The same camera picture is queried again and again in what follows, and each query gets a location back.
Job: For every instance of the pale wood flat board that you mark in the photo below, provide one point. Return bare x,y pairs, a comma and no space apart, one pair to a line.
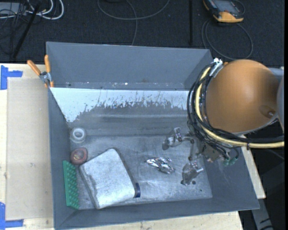
26,147

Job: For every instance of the green studded flat block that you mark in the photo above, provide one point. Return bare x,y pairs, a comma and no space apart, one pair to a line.
70,184

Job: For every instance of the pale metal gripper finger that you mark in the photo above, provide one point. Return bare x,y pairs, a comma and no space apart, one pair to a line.
171,139
189,172

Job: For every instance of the crumpled silver foil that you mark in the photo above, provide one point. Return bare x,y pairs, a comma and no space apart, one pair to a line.
161,164

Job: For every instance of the grey metal bin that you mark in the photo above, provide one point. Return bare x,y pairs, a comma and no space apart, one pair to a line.
134,138

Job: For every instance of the red-brown round disc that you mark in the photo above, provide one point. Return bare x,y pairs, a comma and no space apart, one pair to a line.
79,155

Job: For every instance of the clear plastic tape roll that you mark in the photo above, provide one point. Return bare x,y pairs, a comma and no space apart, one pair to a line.
78,134

